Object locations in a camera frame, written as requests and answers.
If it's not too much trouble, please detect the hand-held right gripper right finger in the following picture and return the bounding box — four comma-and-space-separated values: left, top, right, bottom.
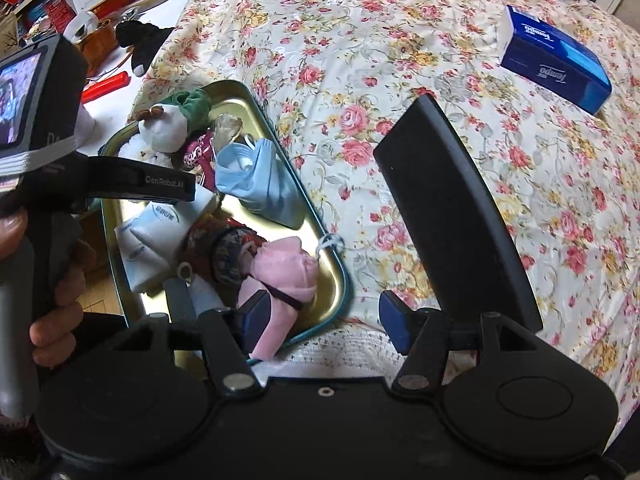
378, 290, 538, 394

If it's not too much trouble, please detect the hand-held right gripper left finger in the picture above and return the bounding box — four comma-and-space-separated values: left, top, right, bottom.
107, 290, 273, 394

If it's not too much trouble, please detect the pink plush toy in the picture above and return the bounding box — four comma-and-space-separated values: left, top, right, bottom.
236, 236, 319, 362

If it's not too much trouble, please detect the dark patterned pouch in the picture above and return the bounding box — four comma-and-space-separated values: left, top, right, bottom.
187, 219, 262, 287

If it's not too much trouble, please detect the green-rimmed metal tray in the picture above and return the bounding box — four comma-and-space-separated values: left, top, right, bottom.
97, 80, 349, 357

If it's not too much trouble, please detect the white plush dog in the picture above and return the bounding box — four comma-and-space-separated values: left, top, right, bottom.
117, 132, 174, 169

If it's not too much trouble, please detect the green and white plush vegetable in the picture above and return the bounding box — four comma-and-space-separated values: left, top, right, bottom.
137, 88, 212, 154

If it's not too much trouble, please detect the white tissue pack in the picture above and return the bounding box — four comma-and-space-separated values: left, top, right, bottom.
114, 222, 182, 292
144, 186, 217, 243

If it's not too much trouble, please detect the blue face mask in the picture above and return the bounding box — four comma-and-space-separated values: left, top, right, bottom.
214, 136, 304, 229

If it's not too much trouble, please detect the clear plastic wrapper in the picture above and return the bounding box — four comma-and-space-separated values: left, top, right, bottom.
181, 111, 247, 182

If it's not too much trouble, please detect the person's left hand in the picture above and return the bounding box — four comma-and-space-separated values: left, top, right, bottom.
0, 207, 98, 368

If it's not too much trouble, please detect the white lace doily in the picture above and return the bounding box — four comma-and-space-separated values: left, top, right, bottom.
249, 326, 417, 377

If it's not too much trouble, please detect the red utility knife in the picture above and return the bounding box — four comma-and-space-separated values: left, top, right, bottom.
80, 72, 131, 106

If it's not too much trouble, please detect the black plush toy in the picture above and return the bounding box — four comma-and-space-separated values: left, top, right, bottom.
115, 20, 177, 78

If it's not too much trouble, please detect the floral tablecloth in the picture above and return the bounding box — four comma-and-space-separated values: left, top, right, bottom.
127, 0, 640, 436

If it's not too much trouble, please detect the blue tissue box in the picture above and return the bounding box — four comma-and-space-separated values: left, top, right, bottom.
496, 4, 613, 116

